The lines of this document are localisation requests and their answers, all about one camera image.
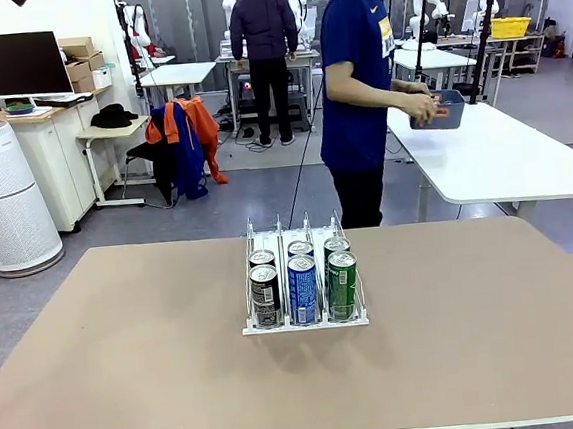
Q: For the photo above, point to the blue plastic bin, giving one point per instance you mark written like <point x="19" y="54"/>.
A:
<point x="451" y="115"/>

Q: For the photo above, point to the green Chilsung cider can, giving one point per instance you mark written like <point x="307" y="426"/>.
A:
<point x="342" y="290"/>
<point x="336" y="243"/>

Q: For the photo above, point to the blue Pocari Sweat can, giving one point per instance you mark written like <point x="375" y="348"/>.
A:
<point x="303" y="293"/>
<point x="300" y="247"/>

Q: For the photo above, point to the black Pepsi can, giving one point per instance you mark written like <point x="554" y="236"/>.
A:
<point x="265" y="296"/>
<point x="261" y="257"/>

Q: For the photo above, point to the person's right forearm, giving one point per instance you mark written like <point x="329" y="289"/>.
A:
<point x="372" y="99"/>

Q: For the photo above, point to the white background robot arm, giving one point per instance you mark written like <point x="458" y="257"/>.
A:
<point x="476" y="17"/>
<point x="421" y="2"/>
<point x="138" y="26"/>

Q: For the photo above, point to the person's left forearm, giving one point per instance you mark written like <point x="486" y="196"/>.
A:
<point x="401" y="86"/>

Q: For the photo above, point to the white can dispenser rack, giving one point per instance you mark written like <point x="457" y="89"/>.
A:
<point x="306" y="326"/>

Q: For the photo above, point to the person's left hand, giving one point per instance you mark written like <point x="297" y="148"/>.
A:
<point x="420" y="88"/>

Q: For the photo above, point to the person's right hand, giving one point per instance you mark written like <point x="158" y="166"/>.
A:
<point x="423" y="108"/>

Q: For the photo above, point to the black computer monitor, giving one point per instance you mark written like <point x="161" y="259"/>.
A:
<point x="12" y="65"/>

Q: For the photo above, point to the yellow plastic basket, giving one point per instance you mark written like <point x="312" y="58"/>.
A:
<point x="511" y="26"/>

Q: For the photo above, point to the cardboard box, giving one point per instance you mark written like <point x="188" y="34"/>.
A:
<point x="76" y="46"/>
<point x="77" y="71"/>
<point x="95" y="60"/>
<point x="83" y="84"/>

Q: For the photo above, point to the wooden shelf rack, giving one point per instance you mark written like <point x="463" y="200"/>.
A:
<point x="523" y="53"/>

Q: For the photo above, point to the red fire extinguisher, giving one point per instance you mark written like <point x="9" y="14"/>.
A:
<point x="558" y="47"/>

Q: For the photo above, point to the green bowl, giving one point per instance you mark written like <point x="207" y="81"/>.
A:
<point x="20" y="106"/>

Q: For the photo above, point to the black keyboard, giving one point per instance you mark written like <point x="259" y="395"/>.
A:
<point x="63" y="99"/>

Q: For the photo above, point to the white background table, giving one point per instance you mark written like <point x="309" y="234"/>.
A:
<point x="179" y="73"/>
<point x="433" y="58"/>

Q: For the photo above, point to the small white box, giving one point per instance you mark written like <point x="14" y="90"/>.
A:
<point x="103" y="77"/>

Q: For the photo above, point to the thin black stand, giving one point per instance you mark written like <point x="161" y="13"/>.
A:
<point x="420" y="52"/>

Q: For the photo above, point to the black hat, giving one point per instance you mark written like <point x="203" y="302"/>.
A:
<point x="113" y="116"/>

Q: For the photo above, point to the small white side table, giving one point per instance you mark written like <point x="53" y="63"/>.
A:
<point x="108" y="132"/>

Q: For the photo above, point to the white cabinet with wood top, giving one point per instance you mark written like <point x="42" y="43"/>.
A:
<point x="68" y="158"/>

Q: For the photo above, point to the person in blue Warriors shirt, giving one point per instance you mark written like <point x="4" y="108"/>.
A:
<point x="354" y="68"/>

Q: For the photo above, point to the large white table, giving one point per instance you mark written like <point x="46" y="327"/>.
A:
<point x="487" y="157"/>

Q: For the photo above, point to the white workbench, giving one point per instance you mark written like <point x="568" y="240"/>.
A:
<point x="305" y="57"/>

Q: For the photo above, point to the black chair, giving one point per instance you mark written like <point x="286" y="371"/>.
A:
<point x="159" y="160"/>

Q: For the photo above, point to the orange and blue jacket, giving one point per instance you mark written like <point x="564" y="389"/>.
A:
<point x="194" y="132"/>

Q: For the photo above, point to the white air purifier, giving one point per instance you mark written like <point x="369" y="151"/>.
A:
<point x="6" y="224"/>

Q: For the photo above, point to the person in dark jacket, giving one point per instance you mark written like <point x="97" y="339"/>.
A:
<point x="262" y="26"/>

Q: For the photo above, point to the black stool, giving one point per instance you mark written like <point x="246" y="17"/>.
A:
<point x="298" y="108"/>

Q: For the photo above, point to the black camera stand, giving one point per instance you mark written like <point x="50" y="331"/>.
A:
<point x="482" y="47"/>

